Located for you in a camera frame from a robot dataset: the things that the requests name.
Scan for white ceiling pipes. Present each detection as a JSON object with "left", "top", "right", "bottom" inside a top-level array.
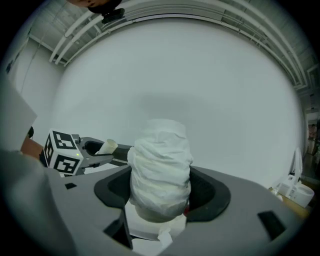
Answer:
[{"left": 48, "top": 0, "right": 311, "bottom": 91}]

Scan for white toilet with control box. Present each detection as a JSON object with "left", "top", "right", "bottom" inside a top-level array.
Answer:
[{"left": 273, "top": 147, "right": 315, "bottom": 208}]

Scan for white toilet paper roll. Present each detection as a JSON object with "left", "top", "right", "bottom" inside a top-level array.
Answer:
[{"left": 127, "top": 118, "right": 195, "bottom": 223}]

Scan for person's left forearm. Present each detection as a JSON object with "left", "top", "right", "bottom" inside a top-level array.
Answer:
[{"left": 20, "top": 136, "right": 45, "bottom": 161}]

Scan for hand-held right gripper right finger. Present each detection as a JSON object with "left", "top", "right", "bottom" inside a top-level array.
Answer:
[{"left": 162, "top": 164, "right": 310, "bottom": 256}]

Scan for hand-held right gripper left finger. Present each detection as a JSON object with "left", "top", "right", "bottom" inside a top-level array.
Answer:
[{"left": 46, "top": 164, "right": 134, "bottom": 256}]

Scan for black head-worn camera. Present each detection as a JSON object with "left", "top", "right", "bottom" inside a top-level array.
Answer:
[{"left": 101, "top": 8, "right": 125, "bottom": 25}]

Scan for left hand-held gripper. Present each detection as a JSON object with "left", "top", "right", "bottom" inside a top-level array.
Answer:
[{"left": 42, "top": 128, "right": 133, "bottom": 178}]

